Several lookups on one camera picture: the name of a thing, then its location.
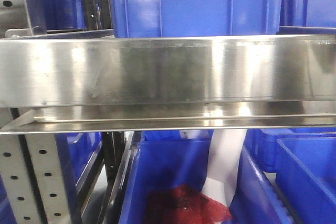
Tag perforated steel shelf upright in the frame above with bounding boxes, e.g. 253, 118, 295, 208
1, 133, 82, 223

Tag blue crate upper left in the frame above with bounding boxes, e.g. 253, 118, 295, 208
41, 0, 85, 30

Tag blue crate upper right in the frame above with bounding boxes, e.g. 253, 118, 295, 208
280, 0, 335, 30

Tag stainless steel shelf beam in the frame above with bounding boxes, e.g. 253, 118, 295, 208
1, 33, 335, 134

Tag blue bin lower left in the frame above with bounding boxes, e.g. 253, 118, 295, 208
55, 131, 103, 185

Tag red mesh cloth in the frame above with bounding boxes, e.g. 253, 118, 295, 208
143, 184, 233, 223

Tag blue bin lower right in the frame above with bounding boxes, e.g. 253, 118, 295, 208
244, 127, 336, 224

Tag blue bin with red cloth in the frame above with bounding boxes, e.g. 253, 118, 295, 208
119, 131, 291, 223

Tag blue crate on upper shelf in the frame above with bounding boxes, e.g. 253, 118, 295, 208
112, 0, 281, 38

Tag white paper sheet in bin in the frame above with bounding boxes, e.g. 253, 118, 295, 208
202, 129, 247, 207

